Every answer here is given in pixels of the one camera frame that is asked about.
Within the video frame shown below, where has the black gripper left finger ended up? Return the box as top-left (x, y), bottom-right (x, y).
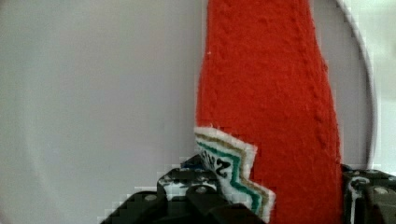
top-left (100, 156), bottom-right (265, 224)

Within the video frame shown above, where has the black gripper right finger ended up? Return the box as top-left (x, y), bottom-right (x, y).
top-left (342, 165), bottom-right (396, 224)

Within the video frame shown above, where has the red plush ketchup bottle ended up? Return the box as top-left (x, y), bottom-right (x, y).
top-left (194, 0), bottom-right (343, 224)

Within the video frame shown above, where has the grey round plate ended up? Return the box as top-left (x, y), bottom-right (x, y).
top-left (1, 0), bottom-right (377, 224)

